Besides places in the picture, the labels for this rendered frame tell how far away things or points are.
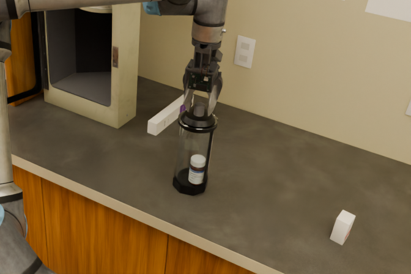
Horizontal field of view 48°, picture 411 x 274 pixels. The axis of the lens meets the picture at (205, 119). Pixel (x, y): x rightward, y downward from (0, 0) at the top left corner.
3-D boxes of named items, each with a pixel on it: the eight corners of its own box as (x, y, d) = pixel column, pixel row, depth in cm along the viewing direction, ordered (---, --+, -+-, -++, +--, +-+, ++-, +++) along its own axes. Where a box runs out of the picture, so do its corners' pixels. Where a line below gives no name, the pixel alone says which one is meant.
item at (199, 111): (216, 120, 128) (219, 99, 125) (210, 137, 120) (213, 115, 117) (185, 114, 129) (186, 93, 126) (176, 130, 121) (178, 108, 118)
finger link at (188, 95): (174, 115, 118) (184, 85, 114) (179, 105, 123) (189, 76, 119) (185, 120, 118) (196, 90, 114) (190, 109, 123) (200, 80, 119)
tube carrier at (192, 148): (211, 174, 138) (221, 112, 128) (204, 197, 129) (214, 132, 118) (177, 167, 140) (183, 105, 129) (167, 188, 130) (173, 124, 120)
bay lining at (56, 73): (93, 63, 182) (92, -28, 164) (149, 81, 173) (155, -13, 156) (49, 84, 162) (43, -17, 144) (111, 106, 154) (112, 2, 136)
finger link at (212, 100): (203, 123, 118) (200, 91, 113) (208, 113, 123) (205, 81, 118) (216, 124, 117) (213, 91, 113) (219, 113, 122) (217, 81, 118)
